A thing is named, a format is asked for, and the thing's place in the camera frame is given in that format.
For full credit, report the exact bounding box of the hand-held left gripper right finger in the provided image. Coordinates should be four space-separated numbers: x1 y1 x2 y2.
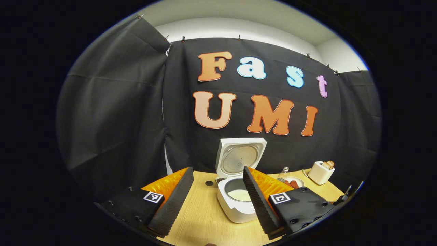
242 166 337 240

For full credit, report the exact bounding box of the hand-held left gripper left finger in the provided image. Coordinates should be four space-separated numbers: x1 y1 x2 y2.
94 166 194 239

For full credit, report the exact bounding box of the white rice cooker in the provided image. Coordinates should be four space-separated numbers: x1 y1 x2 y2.
215 137 267 224

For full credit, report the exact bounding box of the clear plastic water bottle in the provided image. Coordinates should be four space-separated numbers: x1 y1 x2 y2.
277 166 290 183

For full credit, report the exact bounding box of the white round plate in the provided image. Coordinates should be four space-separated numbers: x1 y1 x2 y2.
283 176 305 189

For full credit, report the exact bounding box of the white toaster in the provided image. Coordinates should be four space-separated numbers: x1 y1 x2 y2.
302 161 335 186

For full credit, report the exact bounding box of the dark slim stand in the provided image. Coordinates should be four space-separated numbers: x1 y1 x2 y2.
341 181 364 206

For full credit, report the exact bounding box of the black backdrop cloth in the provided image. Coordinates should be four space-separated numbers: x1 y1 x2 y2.
56 16 382 202

